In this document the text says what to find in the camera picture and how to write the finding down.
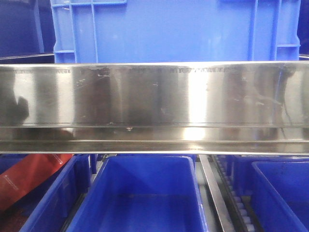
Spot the stainless shelf front beam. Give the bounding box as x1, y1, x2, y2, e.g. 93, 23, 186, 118
0, 61, 309, 156

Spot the blue bin centre lower shelf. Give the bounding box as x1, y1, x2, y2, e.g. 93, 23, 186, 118
67, 155, 208, 232

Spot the blue bin shelf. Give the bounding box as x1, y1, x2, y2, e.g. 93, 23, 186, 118
251, 161, 309, 232
67, 155, 208, 232
0, 154, 92, 232

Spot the large blue crate upper shelf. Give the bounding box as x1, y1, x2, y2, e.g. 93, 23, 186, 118
51, 0, 301, 63

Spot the blue bin left lower shelf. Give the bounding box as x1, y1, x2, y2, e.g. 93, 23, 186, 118
0, 154, 92, 232

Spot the blue bin right lower shelf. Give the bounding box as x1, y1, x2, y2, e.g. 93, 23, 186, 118
251, 161, 309, 232

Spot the red package in bin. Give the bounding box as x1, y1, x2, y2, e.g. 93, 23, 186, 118
0, 154, 73, 213

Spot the roller conveyor track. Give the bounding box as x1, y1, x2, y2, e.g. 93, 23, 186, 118
196, 154, 264, 232

